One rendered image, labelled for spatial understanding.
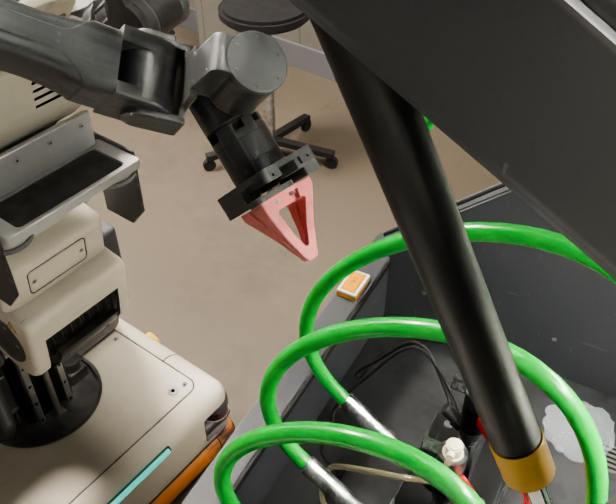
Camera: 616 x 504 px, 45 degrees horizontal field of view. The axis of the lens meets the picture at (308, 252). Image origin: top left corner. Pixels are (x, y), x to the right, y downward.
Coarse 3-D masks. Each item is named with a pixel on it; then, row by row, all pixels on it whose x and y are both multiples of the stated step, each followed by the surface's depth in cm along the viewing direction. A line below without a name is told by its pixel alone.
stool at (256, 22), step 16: (224, 0) 261; (240, 0) 261; (256, 0) 261; (272, 0) 261; (288, 0) 261; (224, 16) 254; (240, 16) 251; (256, 16) 251; (272, 16) 251; (288, 16) 251; (304, 16) 254; (272, 32) 249; (272, 96) 281; (272, 112) 285; (272, 128) 290; (288, 128) 301; (304, 128) 314; (288, 144) 292; (304, 144) 293; (208, 160) 290; (336, 160) 293
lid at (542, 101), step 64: (320, 0) 14; (384, 0) 13; (448, 0) 12; (512, 0) 12; (576, 0) 12; (384, 64) 14; (448, 64) 13; (512, 64) 13; (576, 64) 12; (448, 128) 14; (512, 128) 13; (576, 128) 13; (576, 192) 13
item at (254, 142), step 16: (256, 112) 71; (224, 128) 70; (240, 128) 70; (256, 128) 70; (224, 144) 70; (240, 144) 70; (256, 144) 70; (272, 144) 71; (224, 160) 71; (240, 160) 70; (256, 160) 70; (272, 160) 70; (288, 160) 69; (304, 160) 69; (240, 176) 71; (256, 176) 68; (272, 176) 67
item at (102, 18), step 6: (96, 0) 114; (102, 0) 115; (90, 6) 114; (96, 6) 114; (102, 6) 111; (72, 12) 115; (78, 12) 115; (84, 12) 116; (90, 12) 113; (96, 12) 113; (102, 12) 112; (84, 18) 115; (90, 18) 113; (96, 18) 113; (102, 18) 112
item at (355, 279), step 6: (354, 276) 107; (360, 276) 107; (348, 282) 106; (354, 282) 106; (360, 282) 106; (366, 282) 107; (342, 288) 105; (348, 288) 105; (354, 288) 105; (342, 294) 105; (354, 300) 104
